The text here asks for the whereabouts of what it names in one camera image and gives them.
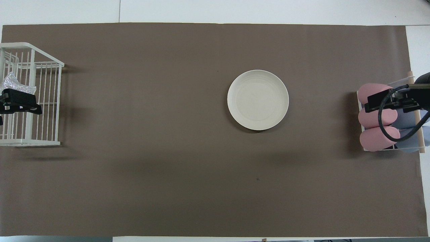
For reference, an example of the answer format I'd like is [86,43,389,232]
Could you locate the brown table mat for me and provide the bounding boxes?
[0,23,429,237]

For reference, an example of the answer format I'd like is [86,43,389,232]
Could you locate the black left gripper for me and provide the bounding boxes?
[0,88,43,115]

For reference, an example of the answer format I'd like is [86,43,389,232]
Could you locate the cream round plate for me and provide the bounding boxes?
[227,70,289,131]

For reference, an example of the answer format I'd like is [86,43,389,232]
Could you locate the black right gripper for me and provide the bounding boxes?
[364,86,421,113]

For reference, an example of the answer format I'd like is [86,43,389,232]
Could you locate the white wire dish rack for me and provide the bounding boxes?
[0,42,65,147]

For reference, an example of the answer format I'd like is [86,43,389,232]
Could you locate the pink cup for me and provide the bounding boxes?
[357,83,393,105]
[359,126,401,152]
[358,108,398,129]

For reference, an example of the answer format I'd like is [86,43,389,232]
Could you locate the wire cup rack wooden handle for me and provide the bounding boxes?
[356,71,426,154]

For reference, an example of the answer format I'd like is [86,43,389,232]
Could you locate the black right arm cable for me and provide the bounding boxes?
[378,84,430,142]

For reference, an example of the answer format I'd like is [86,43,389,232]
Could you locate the silver foil bag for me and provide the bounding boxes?
[1,72,37,95]

